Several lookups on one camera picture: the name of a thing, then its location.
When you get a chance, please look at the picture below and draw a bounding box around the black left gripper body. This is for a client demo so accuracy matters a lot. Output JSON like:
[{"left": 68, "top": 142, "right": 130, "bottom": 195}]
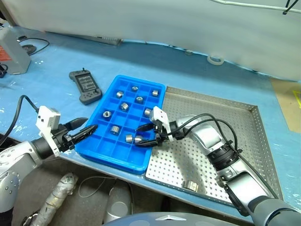
[{"left": 53, "top": 123, "right": 76, "bottom": 153}]

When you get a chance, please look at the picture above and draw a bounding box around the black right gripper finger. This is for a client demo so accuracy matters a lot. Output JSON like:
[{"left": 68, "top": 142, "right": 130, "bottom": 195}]
[
  {"left": 134, "top": 138, "right": 158, "bottom": 147},
  {"left": 135, "top": 122, "right": 156, "bottom": 133}
]

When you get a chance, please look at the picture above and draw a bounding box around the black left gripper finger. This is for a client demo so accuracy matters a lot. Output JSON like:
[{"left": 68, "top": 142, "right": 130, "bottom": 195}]
[
  {"left": 64, "top": 117, "right": 89, "bottom": 130},
  {"left": 70, "top": 124, "right": 98, "bottom": 145}
]

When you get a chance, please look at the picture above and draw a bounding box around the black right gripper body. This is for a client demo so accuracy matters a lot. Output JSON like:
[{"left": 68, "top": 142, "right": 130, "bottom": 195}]
[{"left": 152, "top": 120, "right": 170, "bottom": 146}]

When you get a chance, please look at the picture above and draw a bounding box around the blue compartment tray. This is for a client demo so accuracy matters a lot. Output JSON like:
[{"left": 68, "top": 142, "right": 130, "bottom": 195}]
[{"left": 77, "top": 74, "right": 167, "bottom": 175}]

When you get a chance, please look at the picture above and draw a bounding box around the grey metal box device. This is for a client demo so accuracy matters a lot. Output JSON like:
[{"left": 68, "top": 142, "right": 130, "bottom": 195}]
[{"left": 0, "top": 27, "right": 32, "bottom": 75}]

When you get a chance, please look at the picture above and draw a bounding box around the black handheld controller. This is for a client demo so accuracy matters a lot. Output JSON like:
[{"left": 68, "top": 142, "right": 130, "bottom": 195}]
[{"left": 69, "top": 68, "right": 103, "bottom": 106}]

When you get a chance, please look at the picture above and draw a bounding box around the white wrapped bundle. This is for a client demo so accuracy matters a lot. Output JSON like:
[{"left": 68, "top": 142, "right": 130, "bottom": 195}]
[{"left": 23, "top": 173, "right": 79, "bottom": 226}]

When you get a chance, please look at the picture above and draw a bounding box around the dark rounded shape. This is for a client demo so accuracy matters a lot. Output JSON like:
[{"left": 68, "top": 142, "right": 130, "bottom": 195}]
[{"left": 103, "top": 186, "right": 132, "bottom": 223}]

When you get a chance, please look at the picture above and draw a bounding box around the grey robot torso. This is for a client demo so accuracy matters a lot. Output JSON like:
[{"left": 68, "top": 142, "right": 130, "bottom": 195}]
[{"left": 103, "top": 211, "right": 205, "bottom": 226}]

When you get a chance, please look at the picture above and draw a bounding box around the perforated metal tray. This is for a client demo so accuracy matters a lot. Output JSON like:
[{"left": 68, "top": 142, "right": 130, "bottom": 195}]
[{"left": 144, "top": 86, "right": 284, "bottom": 208}]

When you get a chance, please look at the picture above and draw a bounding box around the black round disc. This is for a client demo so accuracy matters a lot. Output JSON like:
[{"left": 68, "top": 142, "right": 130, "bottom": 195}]
[{"left": 22, "top": 44, "right": 38, "bottom": 55}]

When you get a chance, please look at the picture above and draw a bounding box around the white tape roll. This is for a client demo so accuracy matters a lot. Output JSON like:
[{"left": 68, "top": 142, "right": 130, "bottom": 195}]
[{"left": 207, "top": 55, "right": 224, "bottom": 66}]

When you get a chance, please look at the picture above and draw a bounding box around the black hanging clip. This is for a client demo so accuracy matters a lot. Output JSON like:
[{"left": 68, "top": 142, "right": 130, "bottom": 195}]
[{"left": 282, "top": 0, "right": 297, "bottom": 15}]

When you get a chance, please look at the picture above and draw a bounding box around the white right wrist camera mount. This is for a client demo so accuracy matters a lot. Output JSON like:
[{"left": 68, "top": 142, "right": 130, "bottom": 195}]
[{"left": 149, "top": 105, "right": 176, "bottom": 142}]

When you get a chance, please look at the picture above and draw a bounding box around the thin grey wire loop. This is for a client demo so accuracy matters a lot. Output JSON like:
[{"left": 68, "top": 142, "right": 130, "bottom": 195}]
[{"left": 78, "top": 176, "right": 118, "bottom": 198}]

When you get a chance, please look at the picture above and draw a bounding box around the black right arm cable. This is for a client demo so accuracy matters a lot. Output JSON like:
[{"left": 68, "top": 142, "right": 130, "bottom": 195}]
[{"left": 155, "top": 113, "right": 279, "bottom": 200}]

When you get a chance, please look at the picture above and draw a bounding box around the thin black cable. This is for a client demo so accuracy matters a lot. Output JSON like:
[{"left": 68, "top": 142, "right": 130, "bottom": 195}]
[{"left": 20, "top": 37, "right": 50, "bottom": 57}]

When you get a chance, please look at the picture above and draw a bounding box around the white overhead cable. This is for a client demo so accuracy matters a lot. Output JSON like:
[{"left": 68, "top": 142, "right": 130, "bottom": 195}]
[{"left": 209, "top": 0, "right": 301, "bottom": 11}]

